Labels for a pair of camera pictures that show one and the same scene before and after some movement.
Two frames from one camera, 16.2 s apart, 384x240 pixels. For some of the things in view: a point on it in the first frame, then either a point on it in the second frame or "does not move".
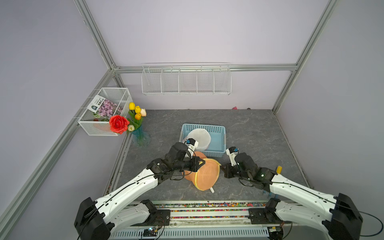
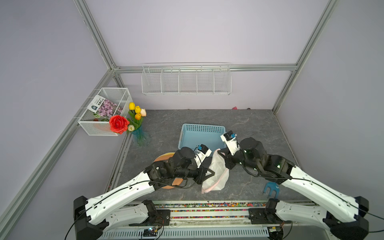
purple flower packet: x=104 y=108 does not move
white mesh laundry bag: x=202 y=136 to x=220 y=179
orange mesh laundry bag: x=206 y=177 to x=162 y=157
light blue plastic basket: x=217 y=147 does not move
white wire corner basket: x=108 y=102 does not move
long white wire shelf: x=186 y=79 does not move
